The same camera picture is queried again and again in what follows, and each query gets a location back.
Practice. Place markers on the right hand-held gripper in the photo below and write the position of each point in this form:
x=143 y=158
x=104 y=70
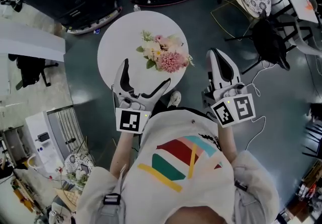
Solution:
x=242 y=109

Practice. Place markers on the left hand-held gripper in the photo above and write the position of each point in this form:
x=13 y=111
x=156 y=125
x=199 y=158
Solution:
x=129 y=119

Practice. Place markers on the pink and cream flowers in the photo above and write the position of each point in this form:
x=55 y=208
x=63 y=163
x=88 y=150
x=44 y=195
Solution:
x=171 y=62

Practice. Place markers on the person's right forearm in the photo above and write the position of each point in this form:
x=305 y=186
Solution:
x=227 y=142

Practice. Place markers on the person's left forearm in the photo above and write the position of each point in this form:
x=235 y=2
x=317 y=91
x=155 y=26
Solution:
x=122 y=152

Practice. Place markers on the person's right white shoe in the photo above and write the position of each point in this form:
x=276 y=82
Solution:
x=174 y=98

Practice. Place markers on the person's black trousers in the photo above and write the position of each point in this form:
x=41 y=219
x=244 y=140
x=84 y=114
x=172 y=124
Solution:
x=191 y=112

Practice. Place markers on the person's white printed shirt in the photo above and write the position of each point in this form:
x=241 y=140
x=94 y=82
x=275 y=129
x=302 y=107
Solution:
x=171 y=130

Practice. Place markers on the white round table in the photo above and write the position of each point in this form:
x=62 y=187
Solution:
x=120 y=39

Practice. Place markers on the clear plastic bottle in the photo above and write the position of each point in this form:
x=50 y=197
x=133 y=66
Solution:
x=137 y=8

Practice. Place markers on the grey chair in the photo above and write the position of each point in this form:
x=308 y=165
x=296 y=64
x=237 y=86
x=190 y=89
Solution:
x=307 y=44

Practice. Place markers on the pale flower bouquet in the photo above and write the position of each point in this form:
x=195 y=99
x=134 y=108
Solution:
x=80 y=177

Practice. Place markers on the white appliance box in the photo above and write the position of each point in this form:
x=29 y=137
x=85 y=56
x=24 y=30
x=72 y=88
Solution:
x=45 y=152

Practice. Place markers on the black office chair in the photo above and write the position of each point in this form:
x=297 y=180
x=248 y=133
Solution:
x=29 y=69

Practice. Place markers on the white desk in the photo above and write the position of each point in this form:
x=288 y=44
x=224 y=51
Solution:
x=27 y=44

